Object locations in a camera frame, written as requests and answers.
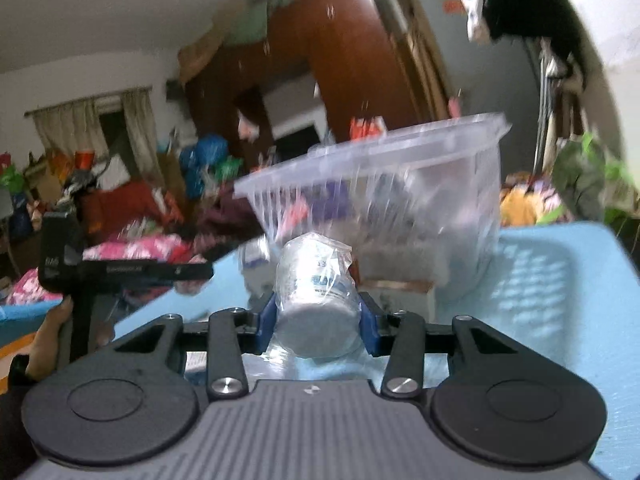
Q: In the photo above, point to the pink-red round packet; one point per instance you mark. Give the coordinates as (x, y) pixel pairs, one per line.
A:
(295, 212)

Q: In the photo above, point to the yellow cloth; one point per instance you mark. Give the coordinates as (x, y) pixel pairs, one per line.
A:
(520, 205)

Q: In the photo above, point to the green bag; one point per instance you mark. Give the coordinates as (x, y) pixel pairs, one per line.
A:
(231, 166)

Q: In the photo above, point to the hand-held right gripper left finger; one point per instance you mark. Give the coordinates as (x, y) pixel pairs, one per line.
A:
(265, 327)

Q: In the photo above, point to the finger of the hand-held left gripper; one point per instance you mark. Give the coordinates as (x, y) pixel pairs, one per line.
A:
(150, 272)

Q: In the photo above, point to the white tissue packet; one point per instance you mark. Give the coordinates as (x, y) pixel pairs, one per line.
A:
(255, 255)

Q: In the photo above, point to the person's left hand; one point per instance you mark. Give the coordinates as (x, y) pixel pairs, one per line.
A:
(50, 332)

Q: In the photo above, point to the brown wooden wardrobe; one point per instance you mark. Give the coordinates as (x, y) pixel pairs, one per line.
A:
(350, 60)

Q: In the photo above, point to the grey door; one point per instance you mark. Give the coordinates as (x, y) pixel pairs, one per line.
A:
(480, 70)

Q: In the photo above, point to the beige curtain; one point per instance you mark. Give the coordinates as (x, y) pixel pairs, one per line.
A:
(70, 125)
(140, 125)

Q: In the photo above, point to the green grey cloth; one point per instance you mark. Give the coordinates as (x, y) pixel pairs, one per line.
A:
(585, 170)

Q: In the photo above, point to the plastic-wrapped white jar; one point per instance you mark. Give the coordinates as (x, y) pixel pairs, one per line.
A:
(315, 330)

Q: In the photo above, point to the purple box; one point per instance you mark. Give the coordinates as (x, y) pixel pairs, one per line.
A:
(330, 195)

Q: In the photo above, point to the maroon garment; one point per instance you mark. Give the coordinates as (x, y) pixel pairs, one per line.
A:
(225, 215)

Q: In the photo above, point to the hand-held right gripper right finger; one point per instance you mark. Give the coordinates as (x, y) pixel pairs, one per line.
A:
(369, 327)

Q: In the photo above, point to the blue net bag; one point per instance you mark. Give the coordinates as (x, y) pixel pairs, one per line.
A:
(207, 152)

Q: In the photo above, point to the red garment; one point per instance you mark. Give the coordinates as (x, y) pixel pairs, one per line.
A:
(125, 200)

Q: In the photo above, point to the white plastic basket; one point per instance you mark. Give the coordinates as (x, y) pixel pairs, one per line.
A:
(450, 170)

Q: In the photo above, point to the orange plastic bag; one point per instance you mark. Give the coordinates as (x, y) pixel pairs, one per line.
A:
(367, 127)

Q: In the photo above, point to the pink printed cloth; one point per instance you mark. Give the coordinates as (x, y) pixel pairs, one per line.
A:
(145, 250)

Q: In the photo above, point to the black monitor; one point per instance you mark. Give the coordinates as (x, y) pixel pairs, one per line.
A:
(300, 142)

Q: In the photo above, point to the black garment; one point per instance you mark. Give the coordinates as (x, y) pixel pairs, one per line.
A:
(530, 10)

